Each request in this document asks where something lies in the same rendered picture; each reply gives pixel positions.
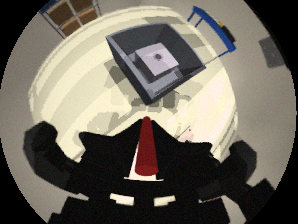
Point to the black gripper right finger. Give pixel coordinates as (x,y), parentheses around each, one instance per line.
(168,149)

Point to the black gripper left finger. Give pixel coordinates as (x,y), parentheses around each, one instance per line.
(123,146)

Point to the dark red peg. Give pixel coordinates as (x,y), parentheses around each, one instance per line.
(146,160)

